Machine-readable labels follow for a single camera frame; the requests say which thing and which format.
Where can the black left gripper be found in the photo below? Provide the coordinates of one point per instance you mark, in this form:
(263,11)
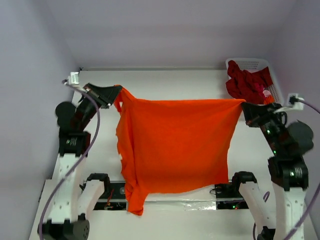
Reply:
(105,95)

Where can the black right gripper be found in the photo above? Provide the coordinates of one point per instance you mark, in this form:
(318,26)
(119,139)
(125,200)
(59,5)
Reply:
(261,114)

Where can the orange t-shirt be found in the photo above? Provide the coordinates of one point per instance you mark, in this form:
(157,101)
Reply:
(173,146)

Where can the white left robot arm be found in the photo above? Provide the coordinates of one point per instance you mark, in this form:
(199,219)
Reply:
(67,211)

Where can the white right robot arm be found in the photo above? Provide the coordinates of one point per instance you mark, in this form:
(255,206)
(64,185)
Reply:
(288,171)

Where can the orange garment in basket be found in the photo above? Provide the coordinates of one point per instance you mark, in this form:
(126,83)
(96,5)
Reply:
(268,100)

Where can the dark red t-shirt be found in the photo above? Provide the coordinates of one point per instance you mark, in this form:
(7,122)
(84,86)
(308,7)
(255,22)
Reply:
(241,83)

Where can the white plastic laundry basket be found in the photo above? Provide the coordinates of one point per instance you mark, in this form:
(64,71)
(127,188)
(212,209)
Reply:
(257,64)

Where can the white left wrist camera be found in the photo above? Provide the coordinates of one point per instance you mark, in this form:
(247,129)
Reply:
(72,79)

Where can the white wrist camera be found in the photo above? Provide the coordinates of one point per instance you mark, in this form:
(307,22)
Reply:
(294,101)
(72,79)

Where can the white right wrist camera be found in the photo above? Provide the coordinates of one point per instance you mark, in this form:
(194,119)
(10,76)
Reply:
(294,101)

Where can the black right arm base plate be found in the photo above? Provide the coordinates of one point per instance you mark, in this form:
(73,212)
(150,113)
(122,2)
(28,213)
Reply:
(228,198)

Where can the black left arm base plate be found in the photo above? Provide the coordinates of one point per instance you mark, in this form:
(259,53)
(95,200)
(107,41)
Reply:
(112,195)

